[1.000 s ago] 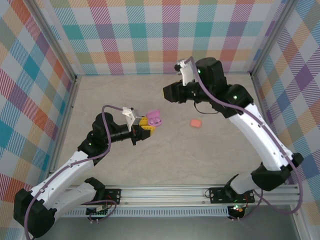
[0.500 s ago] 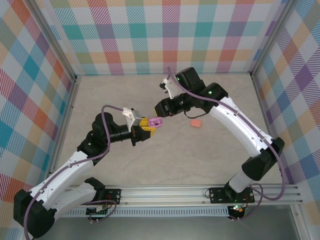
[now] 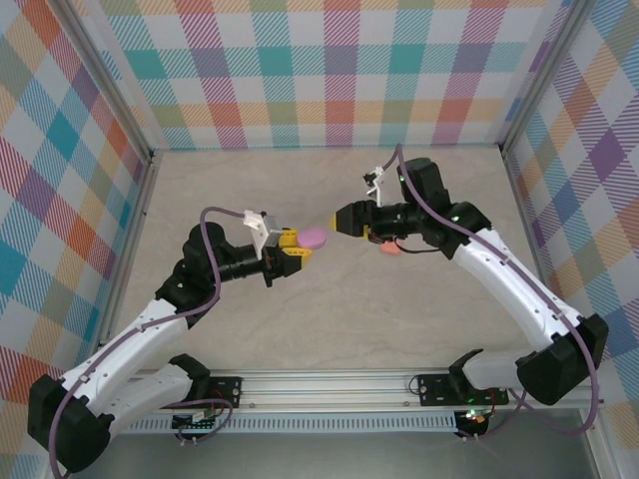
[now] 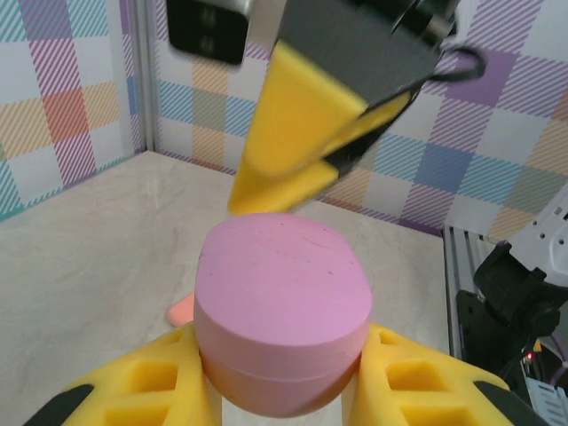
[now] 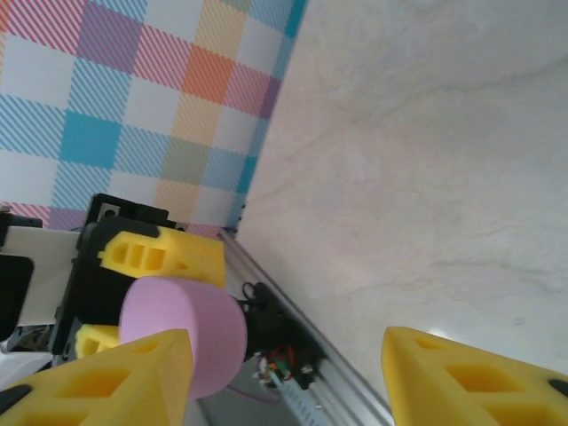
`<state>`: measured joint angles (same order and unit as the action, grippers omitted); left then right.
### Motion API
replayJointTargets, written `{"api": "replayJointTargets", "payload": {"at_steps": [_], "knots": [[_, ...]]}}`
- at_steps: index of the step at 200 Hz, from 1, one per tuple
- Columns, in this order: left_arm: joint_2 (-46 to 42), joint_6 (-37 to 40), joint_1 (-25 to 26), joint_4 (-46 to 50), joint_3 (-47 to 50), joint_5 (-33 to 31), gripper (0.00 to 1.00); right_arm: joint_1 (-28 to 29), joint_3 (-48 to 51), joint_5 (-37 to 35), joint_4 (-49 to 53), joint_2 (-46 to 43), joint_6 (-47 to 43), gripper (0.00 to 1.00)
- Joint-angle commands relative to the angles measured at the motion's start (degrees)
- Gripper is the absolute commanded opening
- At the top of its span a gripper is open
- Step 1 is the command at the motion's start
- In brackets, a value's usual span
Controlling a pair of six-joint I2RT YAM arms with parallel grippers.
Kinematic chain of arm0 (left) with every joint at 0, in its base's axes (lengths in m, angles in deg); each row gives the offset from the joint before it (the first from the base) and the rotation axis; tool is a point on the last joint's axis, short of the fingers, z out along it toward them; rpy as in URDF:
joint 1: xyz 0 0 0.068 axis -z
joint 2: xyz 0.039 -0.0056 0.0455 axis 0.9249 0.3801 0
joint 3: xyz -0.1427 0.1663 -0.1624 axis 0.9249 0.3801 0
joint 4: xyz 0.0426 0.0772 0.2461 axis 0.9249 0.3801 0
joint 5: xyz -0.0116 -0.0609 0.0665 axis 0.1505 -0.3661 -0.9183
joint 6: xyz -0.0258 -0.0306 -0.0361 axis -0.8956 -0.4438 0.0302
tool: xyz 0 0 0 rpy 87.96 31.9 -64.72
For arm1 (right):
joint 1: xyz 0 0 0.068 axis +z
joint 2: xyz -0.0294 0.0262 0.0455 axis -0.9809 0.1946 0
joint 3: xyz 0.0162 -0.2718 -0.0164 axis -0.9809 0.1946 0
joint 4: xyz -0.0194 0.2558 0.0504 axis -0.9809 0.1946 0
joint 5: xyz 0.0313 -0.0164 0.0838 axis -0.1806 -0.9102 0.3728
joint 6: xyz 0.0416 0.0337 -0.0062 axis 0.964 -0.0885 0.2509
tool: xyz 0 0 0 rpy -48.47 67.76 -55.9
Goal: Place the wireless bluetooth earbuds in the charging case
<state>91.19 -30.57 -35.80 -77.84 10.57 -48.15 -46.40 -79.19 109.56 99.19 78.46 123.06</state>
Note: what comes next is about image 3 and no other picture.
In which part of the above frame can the purple earbud charging case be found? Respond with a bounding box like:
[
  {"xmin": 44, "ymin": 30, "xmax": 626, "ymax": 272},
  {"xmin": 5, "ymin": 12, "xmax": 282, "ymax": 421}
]
[{"xmin": 296, "ymin": 227, "xmax": 330, "ymax": 250}]

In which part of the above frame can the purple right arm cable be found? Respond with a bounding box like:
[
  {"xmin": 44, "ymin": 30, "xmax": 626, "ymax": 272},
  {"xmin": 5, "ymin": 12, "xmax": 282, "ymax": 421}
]
[{"xmin": 387, "ymin": 144, "xmax": 600, "ymax": 443}]

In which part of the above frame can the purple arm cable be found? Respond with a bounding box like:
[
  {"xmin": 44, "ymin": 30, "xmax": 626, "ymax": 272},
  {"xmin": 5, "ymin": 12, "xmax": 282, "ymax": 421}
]
[
  {"xmin": 49, "ymin": 207, "xmax": 250, "ymax": 479},
  {"xmin": 387, "ymin": 144, "xmax": 600, "ymax": 443}
]

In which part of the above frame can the thin black cable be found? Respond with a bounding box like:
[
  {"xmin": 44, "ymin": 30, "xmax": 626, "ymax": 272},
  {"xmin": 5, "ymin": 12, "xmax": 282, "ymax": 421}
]
[{"xmin": 395, "ymin": 239, "xmax": 445, "ymax": 254}]

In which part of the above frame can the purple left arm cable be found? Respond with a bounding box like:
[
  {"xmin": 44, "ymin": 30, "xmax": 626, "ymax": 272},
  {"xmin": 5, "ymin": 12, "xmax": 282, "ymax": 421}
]
[{"xmin": 49, "ymin": 207, "xmax": 250, "ymax": 479}]

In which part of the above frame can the white slotted cable duct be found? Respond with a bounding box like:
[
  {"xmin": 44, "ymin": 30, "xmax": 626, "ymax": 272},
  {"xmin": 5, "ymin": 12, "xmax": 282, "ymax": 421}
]
[{"xmin": 107, "ymin": 411, "xmax": 458, "ymax": 434}]

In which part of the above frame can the aluminium table edge rail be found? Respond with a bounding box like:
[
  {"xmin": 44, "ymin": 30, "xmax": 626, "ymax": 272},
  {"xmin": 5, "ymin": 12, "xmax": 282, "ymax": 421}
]
[
  {"xmin": 94, "ymin": 149, "xmax": 162, "ymax": 360},
  {"xmin": 501, "ymin": 147, "xmax": 568, "ymax": 320}
]

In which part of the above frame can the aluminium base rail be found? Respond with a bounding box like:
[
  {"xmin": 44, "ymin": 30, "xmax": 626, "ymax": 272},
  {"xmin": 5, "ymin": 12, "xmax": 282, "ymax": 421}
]
[{"xmin": 99, "ymin": 367, "xmax": 606, "ymax": 413}]

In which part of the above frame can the black controller board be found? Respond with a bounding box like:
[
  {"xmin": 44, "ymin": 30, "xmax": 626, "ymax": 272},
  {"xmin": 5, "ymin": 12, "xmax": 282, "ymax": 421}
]
[
  {"xmin": 456, "ymin": 407, "xmax": 493, "ymax": 431},
  {"xmin": 172, "ymin": 407, "xmax": 224, "ymax": 433}
]

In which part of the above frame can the aluminium frame post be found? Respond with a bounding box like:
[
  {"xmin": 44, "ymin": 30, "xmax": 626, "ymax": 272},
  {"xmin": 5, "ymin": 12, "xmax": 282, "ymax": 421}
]
[
  {"xmin": 58, "ymin": 0, "xmax": 157, "ymax": 166},
  {"xmin": 500, "ymin": 0, "xmax": 599, "ymax": 154}
]

